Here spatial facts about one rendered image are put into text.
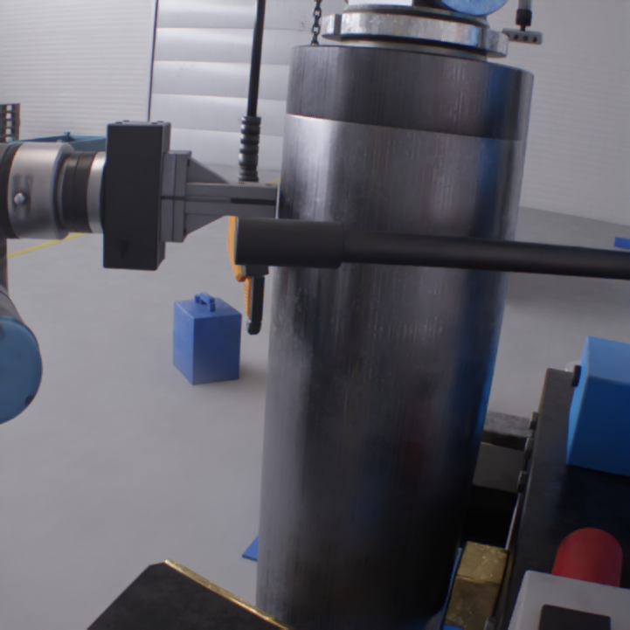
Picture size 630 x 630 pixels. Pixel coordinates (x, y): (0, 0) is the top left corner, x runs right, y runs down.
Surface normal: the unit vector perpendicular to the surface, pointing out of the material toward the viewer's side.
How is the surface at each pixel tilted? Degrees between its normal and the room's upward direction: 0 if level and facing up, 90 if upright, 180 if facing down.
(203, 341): 90
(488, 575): 0
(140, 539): 0
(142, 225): 90
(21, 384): 93
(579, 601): 0
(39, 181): 71
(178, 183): 90
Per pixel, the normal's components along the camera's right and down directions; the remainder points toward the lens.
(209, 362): 0.50, 0.33
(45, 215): 0.01, 0.62
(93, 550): 0.08, -0.94
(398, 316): -0.04, 0.33
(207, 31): -0.33, 0.28
